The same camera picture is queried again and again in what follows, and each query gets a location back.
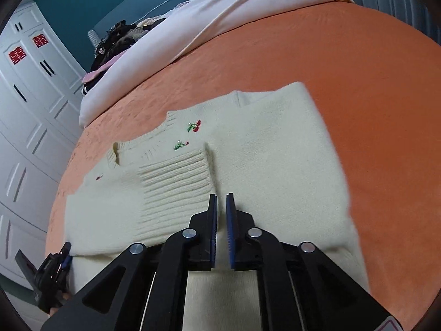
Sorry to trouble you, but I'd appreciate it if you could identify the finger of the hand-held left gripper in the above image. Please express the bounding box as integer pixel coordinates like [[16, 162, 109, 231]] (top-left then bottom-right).
[[58, 241, 73, 270]]

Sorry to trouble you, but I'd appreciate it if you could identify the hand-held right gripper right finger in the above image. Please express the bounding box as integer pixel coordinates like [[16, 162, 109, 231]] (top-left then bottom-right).
[[225, 193, 404, 331]]

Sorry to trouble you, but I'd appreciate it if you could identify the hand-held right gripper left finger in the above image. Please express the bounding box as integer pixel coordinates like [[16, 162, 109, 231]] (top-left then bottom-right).
[[41, 194, 219, 331]]

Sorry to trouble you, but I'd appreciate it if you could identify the cream knit sweater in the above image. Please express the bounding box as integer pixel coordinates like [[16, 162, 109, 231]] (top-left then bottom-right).
[[65, 82, 371, 331]]

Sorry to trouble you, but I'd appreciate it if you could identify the pile of dark clothes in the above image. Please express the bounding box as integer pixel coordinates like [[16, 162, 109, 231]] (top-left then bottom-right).
[[90, 21, 162, 71]]

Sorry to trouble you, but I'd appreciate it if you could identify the white wardrobe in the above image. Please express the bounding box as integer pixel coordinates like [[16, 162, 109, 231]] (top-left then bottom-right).
[[0, 2, 88, 280]]

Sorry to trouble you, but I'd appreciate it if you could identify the pink cloth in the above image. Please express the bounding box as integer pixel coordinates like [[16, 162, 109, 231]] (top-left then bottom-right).
[[82, 53, 125, 83]]

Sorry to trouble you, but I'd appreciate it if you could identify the orange plush blanket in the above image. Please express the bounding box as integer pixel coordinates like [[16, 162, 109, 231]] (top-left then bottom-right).
[[45, 0, 441, 331]]

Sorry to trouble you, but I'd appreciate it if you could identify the white quilt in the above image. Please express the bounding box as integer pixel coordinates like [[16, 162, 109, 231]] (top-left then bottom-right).
[[79, 0, 354, 128]]

